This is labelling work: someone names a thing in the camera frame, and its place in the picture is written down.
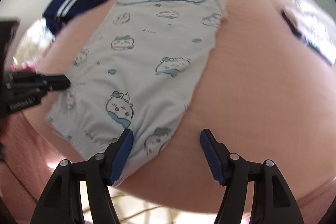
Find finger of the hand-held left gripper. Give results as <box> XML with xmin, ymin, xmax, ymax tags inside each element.
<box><xmin>39</xmin><ymin>74</ymin><xmax>71</xmax><ymax>94</ymax></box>

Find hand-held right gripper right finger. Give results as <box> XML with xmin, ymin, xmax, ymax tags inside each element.
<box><xmin>200</xmin><ymin>129</ymin><xmax>305</xmax><ymax>224</ymax></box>

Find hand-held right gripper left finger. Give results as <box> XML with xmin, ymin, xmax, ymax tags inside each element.
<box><xmin>37</xmin><ymin>128</ymin><xmax>135</xmax><ymax>224</ymax></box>

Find light blue printed pants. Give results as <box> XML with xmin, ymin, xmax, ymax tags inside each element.
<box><xmin>46</xmin><ymin>0</ymin><xmax>228</xmax><ymax>186</ymax></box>

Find white garment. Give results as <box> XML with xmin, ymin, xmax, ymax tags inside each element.
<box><xmin>13</xmin><ymin>18</ymin><xmax>55</xmax><ymax>67</ymax></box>

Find pink sheeted bed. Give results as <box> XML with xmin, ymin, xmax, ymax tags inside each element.
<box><xmin>34</xmin><ymin>0</ymin><xmax>336</xmax><ymax>214</ymax></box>

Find person's pink fluffy robe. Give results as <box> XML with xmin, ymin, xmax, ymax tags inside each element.
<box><xmin>0</xmin><ymin>114</ymin><xmax>336</xmax><ymax>224</ymax></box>

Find navy white-striped pants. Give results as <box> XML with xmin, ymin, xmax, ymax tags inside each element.
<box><xmin>43</xmin><ymin>0</ymin><xmax>112</xmax><ymax>35</ymax></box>

